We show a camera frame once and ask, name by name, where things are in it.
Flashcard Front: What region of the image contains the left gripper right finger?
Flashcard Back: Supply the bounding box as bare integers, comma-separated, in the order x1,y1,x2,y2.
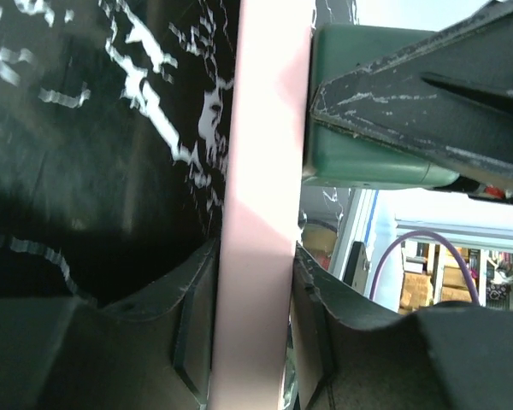
291,248,513,409

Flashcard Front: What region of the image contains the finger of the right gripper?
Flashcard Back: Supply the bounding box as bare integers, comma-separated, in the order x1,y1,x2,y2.
311,1,513,186

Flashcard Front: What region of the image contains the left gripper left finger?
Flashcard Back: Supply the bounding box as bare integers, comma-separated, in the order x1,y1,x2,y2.
0,237,219,409

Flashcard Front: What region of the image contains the dark green plug adapter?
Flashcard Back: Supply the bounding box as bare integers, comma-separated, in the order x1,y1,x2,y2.
302,23,459,190

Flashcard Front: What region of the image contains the pink power strip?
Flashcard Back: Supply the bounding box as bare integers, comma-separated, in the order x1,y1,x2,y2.
209,1,314,410

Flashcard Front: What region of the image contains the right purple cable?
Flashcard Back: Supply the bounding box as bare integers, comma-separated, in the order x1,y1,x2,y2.
367,229,482,307

